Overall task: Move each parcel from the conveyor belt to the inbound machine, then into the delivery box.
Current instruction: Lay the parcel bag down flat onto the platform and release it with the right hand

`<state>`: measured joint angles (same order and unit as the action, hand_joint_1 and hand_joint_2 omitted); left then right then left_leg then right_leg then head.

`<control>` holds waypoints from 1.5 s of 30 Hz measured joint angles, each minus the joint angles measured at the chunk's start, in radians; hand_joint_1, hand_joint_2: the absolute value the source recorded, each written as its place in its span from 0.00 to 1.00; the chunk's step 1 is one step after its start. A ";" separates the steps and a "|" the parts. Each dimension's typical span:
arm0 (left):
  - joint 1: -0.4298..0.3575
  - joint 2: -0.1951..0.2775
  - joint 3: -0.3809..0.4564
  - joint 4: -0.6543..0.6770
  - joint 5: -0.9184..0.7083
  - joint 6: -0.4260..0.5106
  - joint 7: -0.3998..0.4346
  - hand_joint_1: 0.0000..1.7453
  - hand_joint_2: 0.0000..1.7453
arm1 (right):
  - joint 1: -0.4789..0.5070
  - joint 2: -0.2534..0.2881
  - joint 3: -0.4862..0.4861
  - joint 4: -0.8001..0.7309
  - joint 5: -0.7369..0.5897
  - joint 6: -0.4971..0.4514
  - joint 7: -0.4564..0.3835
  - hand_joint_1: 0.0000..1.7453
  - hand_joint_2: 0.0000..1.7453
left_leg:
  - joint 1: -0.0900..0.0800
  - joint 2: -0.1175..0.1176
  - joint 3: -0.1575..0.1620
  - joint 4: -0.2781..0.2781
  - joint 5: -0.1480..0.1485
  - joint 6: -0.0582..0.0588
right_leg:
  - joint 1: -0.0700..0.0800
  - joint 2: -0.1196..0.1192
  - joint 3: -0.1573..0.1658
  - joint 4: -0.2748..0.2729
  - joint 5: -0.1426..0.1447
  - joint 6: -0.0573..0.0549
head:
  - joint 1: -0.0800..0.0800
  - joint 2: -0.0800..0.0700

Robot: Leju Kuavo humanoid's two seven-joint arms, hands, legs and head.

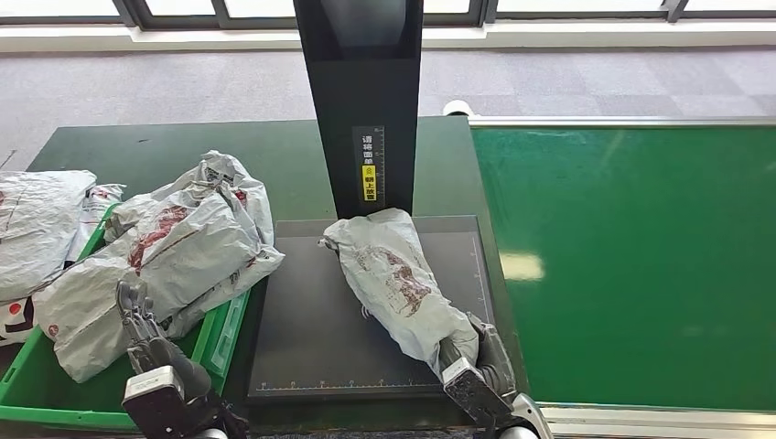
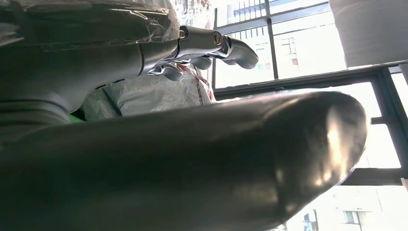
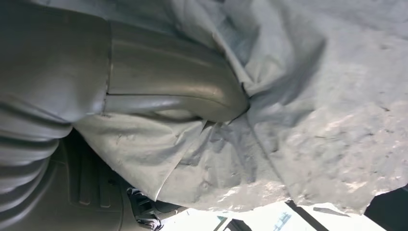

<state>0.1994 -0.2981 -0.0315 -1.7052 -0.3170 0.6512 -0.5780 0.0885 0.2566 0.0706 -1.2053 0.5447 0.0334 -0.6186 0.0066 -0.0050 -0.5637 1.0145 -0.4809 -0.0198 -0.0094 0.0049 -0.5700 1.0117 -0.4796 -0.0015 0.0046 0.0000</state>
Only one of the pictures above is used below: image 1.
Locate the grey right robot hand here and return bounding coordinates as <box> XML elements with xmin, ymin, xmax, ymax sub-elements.
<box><xmin>437</xmin><ymin>313</ymin><xmax>518</xmax><ymax>404</ymax></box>

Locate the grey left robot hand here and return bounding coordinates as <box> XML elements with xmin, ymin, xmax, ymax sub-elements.
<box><xmin>114</xmin><ymin>280</ymin><xmax>213</xmax><ymax>402</ymax></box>

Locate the long grey parcel bag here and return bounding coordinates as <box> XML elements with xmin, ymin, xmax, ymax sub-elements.
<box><xmin>33</xmin><ymin>192</ymin><xmax>263</xmax><ymax>385</ymax></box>

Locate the short grey parcel bag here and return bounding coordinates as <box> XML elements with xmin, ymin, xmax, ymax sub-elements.
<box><xmin>319</xmin><ymin>208</ymin><xmax>481</xmax><ymax>380</ymax></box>

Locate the parcel bag black-red print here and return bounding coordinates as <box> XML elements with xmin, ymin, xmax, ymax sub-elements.
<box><xmin>103</xmin><ymin>150</ymin><xmax>286</xmax><ymax>340</ymax></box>

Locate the flat parcel bag black lettering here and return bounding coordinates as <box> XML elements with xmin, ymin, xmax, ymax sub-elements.
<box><xmin>0</xmin><ymin>184</ymin><xmax>127</xmax><ymax>348</ymax></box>

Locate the black inbound scanner machine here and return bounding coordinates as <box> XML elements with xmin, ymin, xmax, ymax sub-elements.
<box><xmin>247</xmin><ymin>0</ymin><xmax>512</xmax><ymax>404</ymax></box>

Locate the plain grey parcel bag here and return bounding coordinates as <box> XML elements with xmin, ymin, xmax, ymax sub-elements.
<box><xmin>0</xmin><ymin>170</ymin><xmax>98</xmax><ymax>303</ymax></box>

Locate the green conveyor belt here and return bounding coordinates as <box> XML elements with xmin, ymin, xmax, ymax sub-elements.
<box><xmin>469</xmin><ymin>125</ymin><xmax>776</xmax><ymax>413</ymax></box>

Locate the green plastic crate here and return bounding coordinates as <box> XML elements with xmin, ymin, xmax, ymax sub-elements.
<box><xmin>0</xmin><ymin>202</ymin><xmax>252</xmax><ymax>432</ymax></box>

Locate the dark green table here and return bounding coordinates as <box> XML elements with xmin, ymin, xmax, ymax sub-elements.
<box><xmin>27</xmin><ymin>116</ymin><xmax>537</xmax><ymax>434</ymax></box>

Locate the black yellow instruction label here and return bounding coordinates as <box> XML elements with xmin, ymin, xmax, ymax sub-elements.
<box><xmin>351</xmin><ymin>125</ymin><xmax>387</xmax><ymax>211</ymax></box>

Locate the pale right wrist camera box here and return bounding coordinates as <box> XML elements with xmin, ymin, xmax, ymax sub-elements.
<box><xmin>441</xmin><ymin>357</ymin><xmax>514</xmax><ymax>429</ymax></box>

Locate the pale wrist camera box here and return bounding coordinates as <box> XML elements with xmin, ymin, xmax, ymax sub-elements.
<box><xmin>441</xmin><ymin>357</ymin><xmax>514</xmax><ymax>429</ymax></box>
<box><xmin>122</xmin><ymin>365</ymin><xmax>187</xmax><ymax>439</ymax></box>

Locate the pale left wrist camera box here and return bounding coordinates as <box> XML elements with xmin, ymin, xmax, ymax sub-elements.
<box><xmin>122</xmin><ymin>365</ymin><xmax>187</xmax><ymax>439</ymax></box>

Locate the aluminium conveyor side rail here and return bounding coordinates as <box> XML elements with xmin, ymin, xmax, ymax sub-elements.
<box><xmin>468</xmin><ymin>116</ymin><xmax>776</xmax><ymax>129</ymax></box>
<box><xmin>539</xmin><ymin>405</ymin><xmax>776</xmax><ymax>439</ymax></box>

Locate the dark window frame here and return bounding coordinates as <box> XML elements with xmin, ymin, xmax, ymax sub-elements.
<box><xmin>0</xmin><ymin>0</ymin><xmax>776</xmax><ymax>33</ymax></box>

